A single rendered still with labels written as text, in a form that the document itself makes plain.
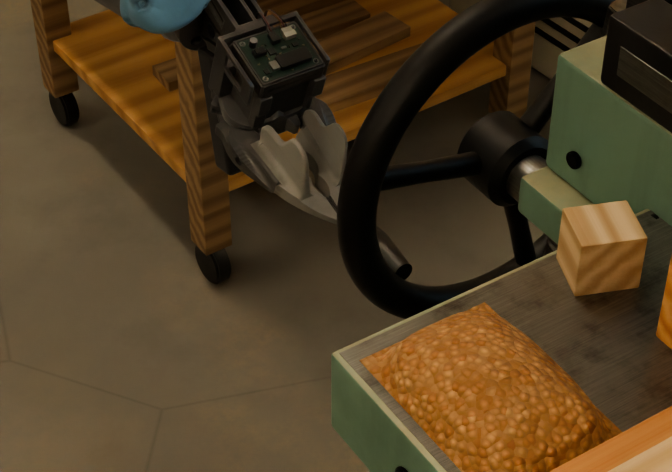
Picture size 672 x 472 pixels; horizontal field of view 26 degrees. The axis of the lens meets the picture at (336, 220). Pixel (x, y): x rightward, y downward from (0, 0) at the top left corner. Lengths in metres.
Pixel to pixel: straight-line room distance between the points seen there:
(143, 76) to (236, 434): 0.63
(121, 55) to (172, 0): 1.32
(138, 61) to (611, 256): 1.59
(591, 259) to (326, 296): 1.35
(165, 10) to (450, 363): 0.39
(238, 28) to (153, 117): 1.10
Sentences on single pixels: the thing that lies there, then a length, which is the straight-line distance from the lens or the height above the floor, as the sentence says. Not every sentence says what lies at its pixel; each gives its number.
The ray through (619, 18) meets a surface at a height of 1.01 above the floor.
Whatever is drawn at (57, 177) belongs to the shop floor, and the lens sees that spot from 2.41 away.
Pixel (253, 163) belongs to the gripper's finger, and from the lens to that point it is 1.12.
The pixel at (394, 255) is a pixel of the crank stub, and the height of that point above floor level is 0.74.
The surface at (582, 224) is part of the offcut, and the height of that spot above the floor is 0.94.
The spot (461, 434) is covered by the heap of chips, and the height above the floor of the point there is 0.91.
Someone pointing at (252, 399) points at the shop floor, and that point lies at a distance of 2.01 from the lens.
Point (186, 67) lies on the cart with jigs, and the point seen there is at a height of 0.39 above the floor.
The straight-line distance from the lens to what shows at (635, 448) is 0.71.
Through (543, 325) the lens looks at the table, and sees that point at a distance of 0.82.
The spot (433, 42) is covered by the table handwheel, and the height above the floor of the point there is 0.94.
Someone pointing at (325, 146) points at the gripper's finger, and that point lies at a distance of 1.12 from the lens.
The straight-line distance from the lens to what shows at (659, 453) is 0.70.
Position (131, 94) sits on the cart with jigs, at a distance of 2.27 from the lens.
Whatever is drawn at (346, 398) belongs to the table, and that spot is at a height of 0.88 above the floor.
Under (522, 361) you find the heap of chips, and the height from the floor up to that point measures 0.93.
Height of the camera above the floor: 1.46
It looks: 40 degrees down
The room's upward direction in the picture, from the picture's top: straight up
